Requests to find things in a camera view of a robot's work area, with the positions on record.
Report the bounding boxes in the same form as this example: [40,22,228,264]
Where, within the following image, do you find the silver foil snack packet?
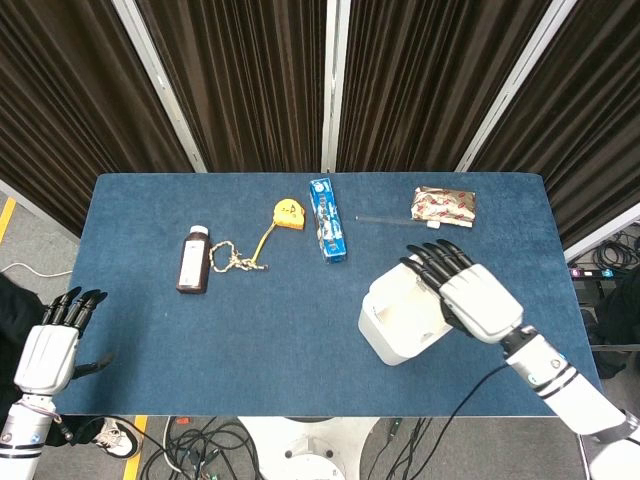
[410,186,475,230]

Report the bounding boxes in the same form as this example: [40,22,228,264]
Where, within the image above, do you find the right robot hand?
[400,239,525,345]

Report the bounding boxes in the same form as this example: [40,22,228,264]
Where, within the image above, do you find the thin dark stick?
[354,215,416,226]

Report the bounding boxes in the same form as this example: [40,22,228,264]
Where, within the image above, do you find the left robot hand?
[13,286,114,396]

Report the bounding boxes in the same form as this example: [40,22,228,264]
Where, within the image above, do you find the white sneaker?
[94,418,142,459]

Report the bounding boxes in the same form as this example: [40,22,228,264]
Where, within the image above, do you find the blue cookie box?
[308,179,348,266]

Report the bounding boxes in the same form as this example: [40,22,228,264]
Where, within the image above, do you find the dark brown curtain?
[0,0,640,251]

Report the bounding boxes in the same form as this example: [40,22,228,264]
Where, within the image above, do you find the white plastic container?
[357,254,454,367]

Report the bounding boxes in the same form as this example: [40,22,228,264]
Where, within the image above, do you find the black cable bundle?
[139,416,266,480]

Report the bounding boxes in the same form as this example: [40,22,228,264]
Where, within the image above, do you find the yellow tape measure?
[253,198,307,263]

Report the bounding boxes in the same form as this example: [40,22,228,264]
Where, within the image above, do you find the power strip with plugs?
[567,267,619,280]

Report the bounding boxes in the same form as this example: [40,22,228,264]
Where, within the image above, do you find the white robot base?
[237,416,386,480]

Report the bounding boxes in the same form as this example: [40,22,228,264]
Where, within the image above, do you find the brown medicine bottle white cap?
[175,225,210,296]

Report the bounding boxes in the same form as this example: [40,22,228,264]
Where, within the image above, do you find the black cable from right arm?
[384,363,511,480]

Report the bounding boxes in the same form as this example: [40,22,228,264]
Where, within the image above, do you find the beige knotted rope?
[209,241,271,274]

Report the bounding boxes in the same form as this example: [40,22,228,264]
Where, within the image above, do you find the white cable on floor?
[0,262,74,277]

